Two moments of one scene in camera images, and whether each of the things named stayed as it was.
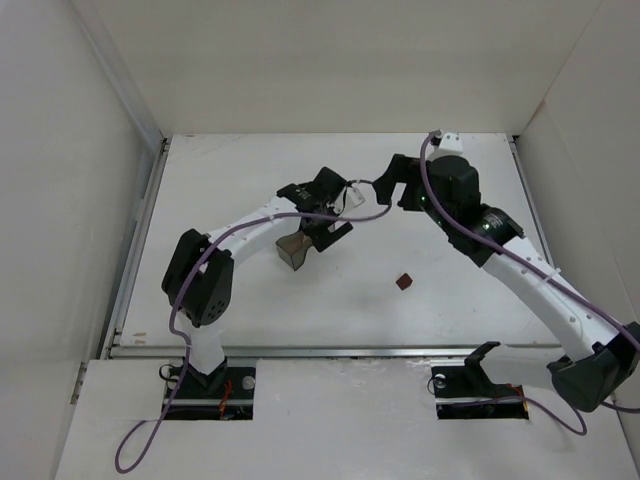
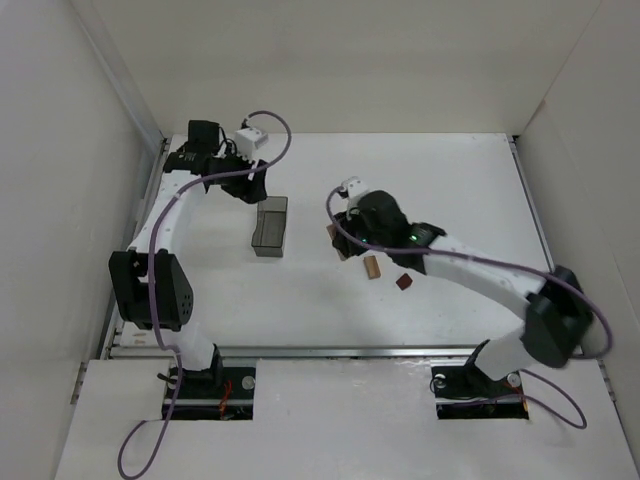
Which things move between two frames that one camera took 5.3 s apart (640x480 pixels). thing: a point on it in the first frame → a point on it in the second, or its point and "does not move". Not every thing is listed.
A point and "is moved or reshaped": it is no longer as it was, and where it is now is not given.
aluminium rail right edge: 532,200 does not move
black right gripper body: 409,179 → 343,232
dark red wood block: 404,281 does not move
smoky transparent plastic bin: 292,248 is moved or reshaped
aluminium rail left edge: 136,245 does not move
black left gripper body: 326,232 → 248,181
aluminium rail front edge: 179,352 does not move
